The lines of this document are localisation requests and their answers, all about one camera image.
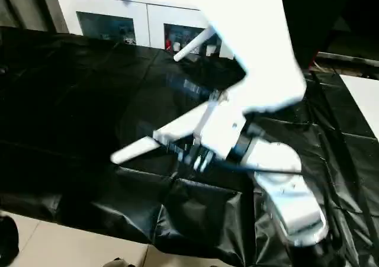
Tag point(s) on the white cabinet with glass doors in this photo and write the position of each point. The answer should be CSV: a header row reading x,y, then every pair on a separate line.
x,y
103,3

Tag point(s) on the white flat board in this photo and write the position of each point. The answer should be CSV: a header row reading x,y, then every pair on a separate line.
x,y
364,101

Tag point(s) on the black mat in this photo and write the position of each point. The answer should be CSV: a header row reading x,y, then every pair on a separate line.
x,y
74,101

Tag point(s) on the grey curtain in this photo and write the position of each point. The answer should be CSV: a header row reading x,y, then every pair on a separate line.
x,y
29,3

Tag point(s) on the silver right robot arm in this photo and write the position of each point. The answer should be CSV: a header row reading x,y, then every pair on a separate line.
x,y
284,190

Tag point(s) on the white plastic table top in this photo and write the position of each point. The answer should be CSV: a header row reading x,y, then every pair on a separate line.
x,y
260,42

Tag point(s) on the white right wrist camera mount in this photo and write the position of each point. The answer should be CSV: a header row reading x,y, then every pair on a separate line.
x,y
219,133

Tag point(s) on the small white cup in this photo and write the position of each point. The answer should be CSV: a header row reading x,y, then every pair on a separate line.
x,y
211,50

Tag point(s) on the black cabinet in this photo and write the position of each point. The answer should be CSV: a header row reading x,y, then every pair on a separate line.
x,y
325,18

